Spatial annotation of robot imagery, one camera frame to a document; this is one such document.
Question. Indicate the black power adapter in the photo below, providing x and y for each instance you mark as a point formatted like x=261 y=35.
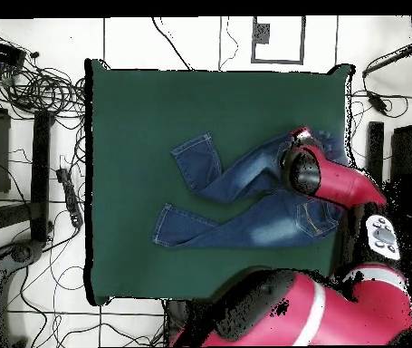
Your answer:
x=377 y=101

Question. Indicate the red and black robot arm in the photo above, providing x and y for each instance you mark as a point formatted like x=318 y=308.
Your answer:
x=336 y=308

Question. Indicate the dark green table cloth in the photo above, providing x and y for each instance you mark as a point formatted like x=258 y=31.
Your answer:
x=147 y=127

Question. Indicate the black stand bar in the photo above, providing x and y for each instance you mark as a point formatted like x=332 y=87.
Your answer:
x=375 y=148
x=41 y=174

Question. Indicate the grey office chair base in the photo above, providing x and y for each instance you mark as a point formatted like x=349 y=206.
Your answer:
x=21 y=253

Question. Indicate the black electronics box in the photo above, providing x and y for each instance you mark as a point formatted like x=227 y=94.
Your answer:
x=1 y=50

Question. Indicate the black power strip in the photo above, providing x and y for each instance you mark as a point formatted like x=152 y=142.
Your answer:
x=70 y=199

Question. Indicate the grey square floor frame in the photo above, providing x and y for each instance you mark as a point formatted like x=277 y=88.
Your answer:
x=302 y=40

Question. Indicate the blue denim jeans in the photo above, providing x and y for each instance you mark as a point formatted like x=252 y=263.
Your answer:
x=256 y=224

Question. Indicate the dark grey square plate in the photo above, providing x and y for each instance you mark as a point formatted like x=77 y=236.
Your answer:
x=261 y=33

